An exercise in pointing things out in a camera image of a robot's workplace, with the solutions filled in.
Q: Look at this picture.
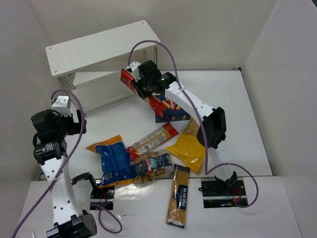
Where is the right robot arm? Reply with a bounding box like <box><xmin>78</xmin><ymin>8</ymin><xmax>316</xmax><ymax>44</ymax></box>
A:
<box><xmin>127</xmin><ymin>60</ymin><xmax>229</xmax><ymax>168</ymax></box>

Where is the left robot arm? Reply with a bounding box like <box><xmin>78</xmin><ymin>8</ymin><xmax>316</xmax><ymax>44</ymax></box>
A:
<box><xmin>31</xmin><ymin>109</ymin><xmax>97</xmax><ymax>238</ymax></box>

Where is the blue orange pasta bag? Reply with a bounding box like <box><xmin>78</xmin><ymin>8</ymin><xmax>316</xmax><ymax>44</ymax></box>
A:
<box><xmin>86</xmin><ymin>135</ymin><xmax>134</xmax><ymax>188</ymax></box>

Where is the white two-tier shelf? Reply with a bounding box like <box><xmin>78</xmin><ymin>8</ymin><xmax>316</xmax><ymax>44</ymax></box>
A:
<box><xmin>46</xmin><ymin>20</ymin><xmax>160</xmax><ymax>113</ymax></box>

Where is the blue Barilla rigatoni box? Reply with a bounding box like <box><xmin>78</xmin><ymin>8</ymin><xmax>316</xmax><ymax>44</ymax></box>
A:
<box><xmin>155</xmin><ymin>95</ymin><xmax>191</xmax><ymax>123</ymax></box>

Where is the red clear spaghetti bag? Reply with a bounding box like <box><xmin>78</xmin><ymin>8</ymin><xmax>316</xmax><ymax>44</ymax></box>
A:
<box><xmin>127</xmin><ymin>122</ymin><xmax>179</xmax><ymax>161</ymax></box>

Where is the clear blue fusilli bag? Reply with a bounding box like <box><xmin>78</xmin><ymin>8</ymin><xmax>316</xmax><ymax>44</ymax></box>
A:
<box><xmin>131</xmin><ymin>149</ymin><xmax>173</xmax><ymax>184</ymax></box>

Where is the yellow macaroni bag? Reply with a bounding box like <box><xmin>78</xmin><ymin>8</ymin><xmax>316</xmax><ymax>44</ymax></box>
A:
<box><xmin>166</xmin><ymin>118</ymin><xmax>205</xmax><ymax>174</ymax></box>

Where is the La Sicilia spaghetti bag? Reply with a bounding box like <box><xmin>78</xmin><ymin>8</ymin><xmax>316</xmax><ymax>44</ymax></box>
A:
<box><xmin>165</xmin><ymin>164</ymin><xmax>190</xmax><ymax>229</ymax></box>

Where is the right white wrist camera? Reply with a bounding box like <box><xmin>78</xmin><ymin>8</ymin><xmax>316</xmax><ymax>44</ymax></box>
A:
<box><xmin>127</xmin><ymin>61</ymin><xmax>140</xmax><ymax>81</ymax></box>

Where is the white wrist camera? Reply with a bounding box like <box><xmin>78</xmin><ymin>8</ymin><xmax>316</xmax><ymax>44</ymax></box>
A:
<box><xmin>51</xmin><ymin>96</ymin><xmax>71</xmax><ymax>117</ymax></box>
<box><xmin>127</xmin><ymin>61</ymin><xmax>140</xmax><ymax>81</ymax></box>

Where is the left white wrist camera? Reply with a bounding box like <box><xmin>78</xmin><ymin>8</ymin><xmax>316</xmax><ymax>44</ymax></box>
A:
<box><xmin>51</xmin><ymin>96</ymin><xmax>71</xmax><ymax>117</ymax></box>

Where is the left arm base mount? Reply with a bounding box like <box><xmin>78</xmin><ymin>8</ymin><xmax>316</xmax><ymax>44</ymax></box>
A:
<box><xmin>90</xmin><ymin>186</ymin><xmax>114</xmax><ymax>211</ymax></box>

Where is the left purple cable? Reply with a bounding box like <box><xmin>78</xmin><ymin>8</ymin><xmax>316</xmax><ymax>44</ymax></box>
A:
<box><xmin>11</xmin><ymin>89</ymin><xmax>123</xmax><ymax>238</ymax></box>

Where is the purple cable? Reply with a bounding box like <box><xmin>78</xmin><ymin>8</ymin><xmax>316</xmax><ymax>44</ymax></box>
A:
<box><xmin>127</xmin><ymin>40</ymin><xmax>260</xmax><ymax>208</ymax></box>
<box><xmin>11</xmin><ymin>89</ymin><xmax>123</xmax><ymax>238</ymax></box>

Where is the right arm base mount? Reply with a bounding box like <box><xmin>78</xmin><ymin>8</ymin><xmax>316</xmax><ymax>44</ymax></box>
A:
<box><xmin>198</xmin><ymin>179</ymin><xmax>248</xmax><ymax>209</ymax></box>

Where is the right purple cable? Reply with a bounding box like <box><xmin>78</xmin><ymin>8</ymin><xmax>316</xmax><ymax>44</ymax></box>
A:
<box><xmin>127</xmin><ymin>40</ymin><xmax>260</xmax><ymax>208</ymax></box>

